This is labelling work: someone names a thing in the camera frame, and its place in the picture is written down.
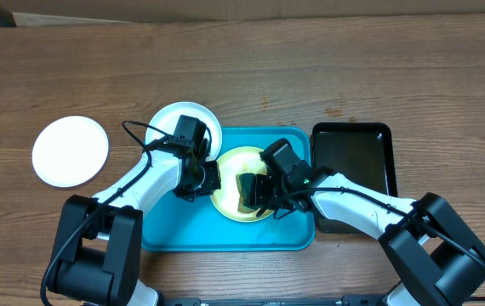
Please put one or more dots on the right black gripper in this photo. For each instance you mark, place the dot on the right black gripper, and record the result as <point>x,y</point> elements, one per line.
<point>265,201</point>

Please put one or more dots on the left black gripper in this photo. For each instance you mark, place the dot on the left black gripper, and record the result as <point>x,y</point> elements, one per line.
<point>213,184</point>

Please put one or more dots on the green yellow sponge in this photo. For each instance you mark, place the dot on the green yellow sponge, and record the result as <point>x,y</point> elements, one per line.
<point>244,186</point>

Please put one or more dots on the yellow plate with ketchup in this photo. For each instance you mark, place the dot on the yellow plate with ketchup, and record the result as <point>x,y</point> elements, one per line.
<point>228,200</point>

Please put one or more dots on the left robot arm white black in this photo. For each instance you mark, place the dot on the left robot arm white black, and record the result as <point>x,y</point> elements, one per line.
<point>96,253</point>

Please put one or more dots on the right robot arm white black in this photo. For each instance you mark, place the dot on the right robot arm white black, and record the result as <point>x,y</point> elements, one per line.
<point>438,258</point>

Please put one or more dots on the teal plastic tray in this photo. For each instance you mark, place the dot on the teal plastic tray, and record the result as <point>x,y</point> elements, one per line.
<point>174,225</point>

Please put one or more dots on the black water tray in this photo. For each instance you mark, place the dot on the black water tray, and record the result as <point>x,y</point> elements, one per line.
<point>363,152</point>

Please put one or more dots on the white plate with ketchup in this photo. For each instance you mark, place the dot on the white plate with ketchup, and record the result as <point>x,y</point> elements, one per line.
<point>166,120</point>

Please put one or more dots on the cardboard panel at back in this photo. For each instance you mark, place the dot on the cardboard panel at back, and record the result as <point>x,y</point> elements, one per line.
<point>191,10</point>

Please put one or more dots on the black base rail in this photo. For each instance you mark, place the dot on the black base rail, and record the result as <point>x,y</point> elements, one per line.
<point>346,300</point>

